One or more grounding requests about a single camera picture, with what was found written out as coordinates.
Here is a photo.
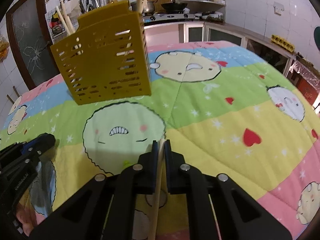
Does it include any colourful cartoon quilt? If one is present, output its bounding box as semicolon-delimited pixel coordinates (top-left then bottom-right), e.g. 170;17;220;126
1;41;319;238

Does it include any yellow perforated utensil holder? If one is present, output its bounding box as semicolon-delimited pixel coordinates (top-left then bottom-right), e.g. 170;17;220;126
50;0;151;105

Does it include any yellow egg tray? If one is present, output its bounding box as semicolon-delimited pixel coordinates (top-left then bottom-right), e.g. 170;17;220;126
271;34;295;53

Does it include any gas stove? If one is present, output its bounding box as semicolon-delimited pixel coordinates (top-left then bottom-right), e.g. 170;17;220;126
143;14;195;25

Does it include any steel cooking pot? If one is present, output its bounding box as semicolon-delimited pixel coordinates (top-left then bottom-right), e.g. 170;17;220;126
130;1;158;15

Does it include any black wok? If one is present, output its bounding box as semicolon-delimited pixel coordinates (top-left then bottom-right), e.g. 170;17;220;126
161;0;188;14

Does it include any green bear-handled utensil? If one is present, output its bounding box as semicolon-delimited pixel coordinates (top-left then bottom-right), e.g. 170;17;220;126
123;160;132;169

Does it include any green round wall hanger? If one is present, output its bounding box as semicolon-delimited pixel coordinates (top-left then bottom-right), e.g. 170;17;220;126
313;26;320;50

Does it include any wall socket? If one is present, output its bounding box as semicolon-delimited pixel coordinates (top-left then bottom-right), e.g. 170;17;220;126
273;2;284;15

